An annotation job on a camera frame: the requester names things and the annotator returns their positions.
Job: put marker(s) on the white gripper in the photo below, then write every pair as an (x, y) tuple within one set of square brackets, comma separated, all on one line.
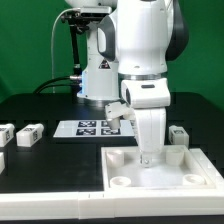
[(148, 100)]

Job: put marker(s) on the white square tabletop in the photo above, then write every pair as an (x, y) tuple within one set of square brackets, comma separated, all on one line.
[(175, 167)]

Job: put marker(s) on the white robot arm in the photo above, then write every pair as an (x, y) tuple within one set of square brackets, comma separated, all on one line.
[(141, 36)]

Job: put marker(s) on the white L-shaped obstacle fence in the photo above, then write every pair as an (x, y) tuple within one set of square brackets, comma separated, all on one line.
[(113, 203)]

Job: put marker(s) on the white AprilTag base sheet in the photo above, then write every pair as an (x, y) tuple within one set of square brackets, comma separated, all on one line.
[(91, 128)]

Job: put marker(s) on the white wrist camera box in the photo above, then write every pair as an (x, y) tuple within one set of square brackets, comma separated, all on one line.
[(114, 111)]

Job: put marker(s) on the black camera on stand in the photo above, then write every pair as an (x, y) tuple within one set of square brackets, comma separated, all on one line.
[(79, 20)]

